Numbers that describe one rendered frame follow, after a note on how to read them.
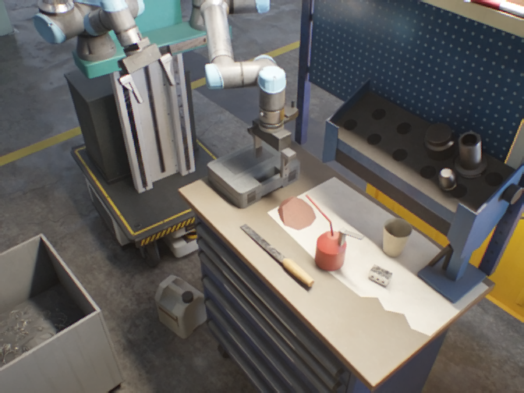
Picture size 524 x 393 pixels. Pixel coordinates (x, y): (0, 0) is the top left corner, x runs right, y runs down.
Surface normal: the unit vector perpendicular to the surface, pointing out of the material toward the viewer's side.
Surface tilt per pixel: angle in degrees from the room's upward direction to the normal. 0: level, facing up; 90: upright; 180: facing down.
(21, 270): 90
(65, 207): 0
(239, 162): 0
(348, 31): 90
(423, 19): 90
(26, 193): 0
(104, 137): 90
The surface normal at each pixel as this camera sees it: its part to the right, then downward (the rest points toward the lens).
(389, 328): 0.00, -0.75
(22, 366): 0.65, 0.50
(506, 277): -0.75, 0.44
